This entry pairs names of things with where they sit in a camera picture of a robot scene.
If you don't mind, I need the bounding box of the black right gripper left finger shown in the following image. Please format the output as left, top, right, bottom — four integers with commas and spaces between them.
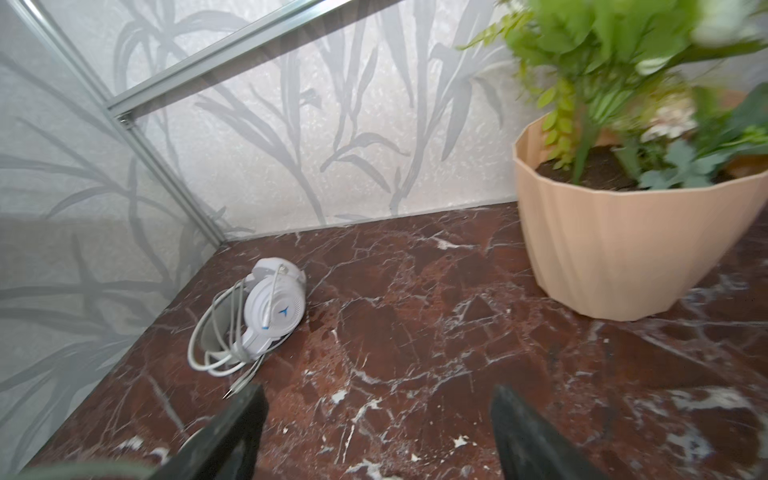
151, 384, 269, 480

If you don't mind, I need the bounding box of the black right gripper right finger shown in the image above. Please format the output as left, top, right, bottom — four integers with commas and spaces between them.
490, 385, 606, 480

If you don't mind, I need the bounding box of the mint green over-ear headphones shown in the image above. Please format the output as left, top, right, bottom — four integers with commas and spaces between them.
13, 460, 157, 480

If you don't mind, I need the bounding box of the potted plant beige pot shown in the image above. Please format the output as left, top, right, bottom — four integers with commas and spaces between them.
458, 0, 768, 322

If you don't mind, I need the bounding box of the white over-ear headphones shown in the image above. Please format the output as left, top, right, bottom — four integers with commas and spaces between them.
187, 257, 307, 377

